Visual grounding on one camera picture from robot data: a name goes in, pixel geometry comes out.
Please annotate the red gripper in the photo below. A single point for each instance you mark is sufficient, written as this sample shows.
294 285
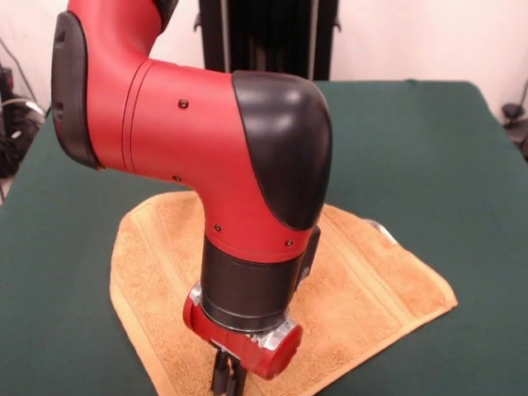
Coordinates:
247 350

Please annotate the orange terry towel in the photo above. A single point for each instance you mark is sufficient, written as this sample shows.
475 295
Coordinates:
363 297

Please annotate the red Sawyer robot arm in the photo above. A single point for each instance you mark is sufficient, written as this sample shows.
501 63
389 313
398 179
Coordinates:
185 123

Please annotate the dark green table cloth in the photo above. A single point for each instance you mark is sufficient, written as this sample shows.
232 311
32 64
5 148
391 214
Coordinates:
412 165

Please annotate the grey black stand base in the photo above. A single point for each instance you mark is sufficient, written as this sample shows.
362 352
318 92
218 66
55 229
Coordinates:
512 110

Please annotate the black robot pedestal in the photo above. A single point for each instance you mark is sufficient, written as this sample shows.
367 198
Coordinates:
268 41

